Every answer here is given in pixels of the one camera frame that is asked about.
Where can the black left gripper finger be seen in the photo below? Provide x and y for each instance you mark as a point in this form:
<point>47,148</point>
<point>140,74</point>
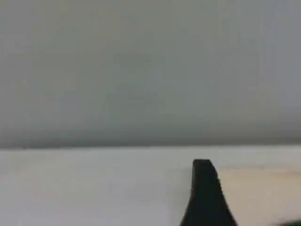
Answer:
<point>205,200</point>

